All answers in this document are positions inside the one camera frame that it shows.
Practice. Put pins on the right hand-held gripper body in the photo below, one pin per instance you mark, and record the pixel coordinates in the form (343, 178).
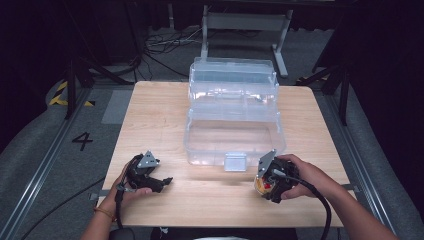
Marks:
(283, 173)

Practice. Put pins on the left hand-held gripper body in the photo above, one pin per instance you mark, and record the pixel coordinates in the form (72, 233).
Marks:
(141, 175)

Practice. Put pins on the round yellow red-label container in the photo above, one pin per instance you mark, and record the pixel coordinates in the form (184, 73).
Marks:
(262, 186)

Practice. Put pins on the clear plastic storage box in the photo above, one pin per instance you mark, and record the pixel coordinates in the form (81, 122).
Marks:
(233, 133)

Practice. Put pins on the person's left hand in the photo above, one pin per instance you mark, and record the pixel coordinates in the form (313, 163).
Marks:
(121, 196)

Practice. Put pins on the person's right hand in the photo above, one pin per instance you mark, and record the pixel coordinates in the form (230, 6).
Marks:
(311, 181)

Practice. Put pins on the black chair part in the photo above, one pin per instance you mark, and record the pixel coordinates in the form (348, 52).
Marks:
(121, 234)

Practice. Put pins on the person's white clothing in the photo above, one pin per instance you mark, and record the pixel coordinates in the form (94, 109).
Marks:
(213, 238)

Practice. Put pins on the black metal stand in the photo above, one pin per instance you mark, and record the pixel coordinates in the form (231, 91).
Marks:
(343, 93)
(71, 86)

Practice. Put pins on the yellow black hazard tape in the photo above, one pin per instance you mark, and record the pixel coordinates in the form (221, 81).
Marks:
(57, 99)

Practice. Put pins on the grey metal stand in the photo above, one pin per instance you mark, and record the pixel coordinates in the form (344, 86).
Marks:
(245, 20)

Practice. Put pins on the metal table edge bracket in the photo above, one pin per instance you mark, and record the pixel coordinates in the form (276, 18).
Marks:
(352, 187)
(96, 195)

